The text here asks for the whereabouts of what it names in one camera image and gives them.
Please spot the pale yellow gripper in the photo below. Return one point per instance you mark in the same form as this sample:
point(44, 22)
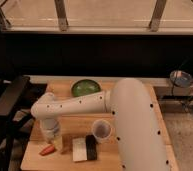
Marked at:
point(58, 143)

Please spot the white sponge block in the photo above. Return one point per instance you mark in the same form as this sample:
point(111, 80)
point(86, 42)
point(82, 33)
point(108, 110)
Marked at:
point(79, 150)

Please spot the green ceramic bowl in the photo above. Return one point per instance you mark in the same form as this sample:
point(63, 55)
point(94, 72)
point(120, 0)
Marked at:
point(85, 87)

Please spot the black chair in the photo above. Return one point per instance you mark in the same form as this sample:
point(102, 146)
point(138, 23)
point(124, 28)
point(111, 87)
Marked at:
point(19, 93)

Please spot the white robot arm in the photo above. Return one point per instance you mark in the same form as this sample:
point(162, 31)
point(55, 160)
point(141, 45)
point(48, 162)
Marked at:
point(139, 137)

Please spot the wooden cutting board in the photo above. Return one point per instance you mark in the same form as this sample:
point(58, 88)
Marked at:
point(74, 126)

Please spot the black sponge block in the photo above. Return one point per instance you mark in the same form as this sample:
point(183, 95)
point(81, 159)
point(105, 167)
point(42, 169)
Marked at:
point(91, 147)

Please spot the clear plastic cup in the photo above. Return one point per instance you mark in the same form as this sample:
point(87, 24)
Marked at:
point(101, 130)

